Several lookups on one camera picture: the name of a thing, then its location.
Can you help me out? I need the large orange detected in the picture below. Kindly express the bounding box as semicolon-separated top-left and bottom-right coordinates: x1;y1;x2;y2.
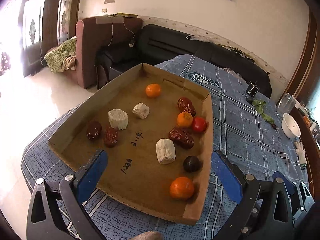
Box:
169;177;195;200

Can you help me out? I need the dark plum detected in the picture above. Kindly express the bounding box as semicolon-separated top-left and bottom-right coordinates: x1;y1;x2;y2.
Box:
183;155;201;173

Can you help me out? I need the small red jujube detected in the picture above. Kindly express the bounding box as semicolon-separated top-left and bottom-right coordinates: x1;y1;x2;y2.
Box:
104;127;118;147

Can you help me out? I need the red tomato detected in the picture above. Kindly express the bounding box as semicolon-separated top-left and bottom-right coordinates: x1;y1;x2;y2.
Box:
191;116;207;133

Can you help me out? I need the large red jujube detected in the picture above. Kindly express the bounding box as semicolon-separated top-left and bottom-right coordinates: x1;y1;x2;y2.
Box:
169;127;194;150

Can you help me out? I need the beige cylinder cake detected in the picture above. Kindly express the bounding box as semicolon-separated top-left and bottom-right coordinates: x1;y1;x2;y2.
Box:
108;109;129;130
132;102;150;119
156;138;176;164

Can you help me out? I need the small orange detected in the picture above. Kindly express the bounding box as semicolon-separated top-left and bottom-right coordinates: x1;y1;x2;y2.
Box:
177;112;193;128

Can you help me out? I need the white work glove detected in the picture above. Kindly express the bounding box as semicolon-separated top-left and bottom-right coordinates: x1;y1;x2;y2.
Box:
294;141;307;167

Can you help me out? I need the wooden side cabinet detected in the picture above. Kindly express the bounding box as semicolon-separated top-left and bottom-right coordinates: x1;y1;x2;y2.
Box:
290;107;320;200

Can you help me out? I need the white bowl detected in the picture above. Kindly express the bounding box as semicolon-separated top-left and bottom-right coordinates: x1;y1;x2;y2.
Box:
281;113;301;139

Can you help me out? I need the blue plaid tablecloth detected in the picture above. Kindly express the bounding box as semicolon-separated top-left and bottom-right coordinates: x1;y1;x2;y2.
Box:
21;54;309;240

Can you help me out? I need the clear plastic container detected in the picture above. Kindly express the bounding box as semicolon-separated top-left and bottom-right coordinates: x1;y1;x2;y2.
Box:
277;93;296;117

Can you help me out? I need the green leafy vegetable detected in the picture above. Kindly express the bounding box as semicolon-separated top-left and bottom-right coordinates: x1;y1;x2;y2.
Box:
252;99;274;124

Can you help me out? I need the small black device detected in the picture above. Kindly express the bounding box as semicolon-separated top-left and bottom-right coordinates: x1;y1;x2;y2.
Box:
246;81;259;103

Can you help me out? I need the cardboard tray box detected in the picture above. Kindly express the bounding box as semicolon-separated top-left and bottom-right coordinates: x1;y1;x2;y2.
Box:
49;63;213;225

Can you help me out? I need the green patterned cloth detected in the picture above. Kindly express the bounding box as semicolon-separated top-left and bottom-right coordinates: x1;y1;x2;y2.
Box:
44;36;76;73

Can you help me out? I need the maroon armchair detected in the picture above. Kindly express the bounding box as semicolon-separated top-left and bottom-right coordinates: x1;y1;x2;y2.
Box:
46;16;144;90

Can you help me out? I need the black sofa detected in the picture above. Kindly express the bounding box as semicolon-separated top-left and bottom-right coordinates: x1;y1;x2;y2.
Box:
95;24;272;98

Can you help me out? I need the white charger cable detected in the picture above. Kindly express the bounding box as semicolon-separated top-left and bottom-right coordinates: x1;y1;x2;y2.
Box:
107;17;137;48

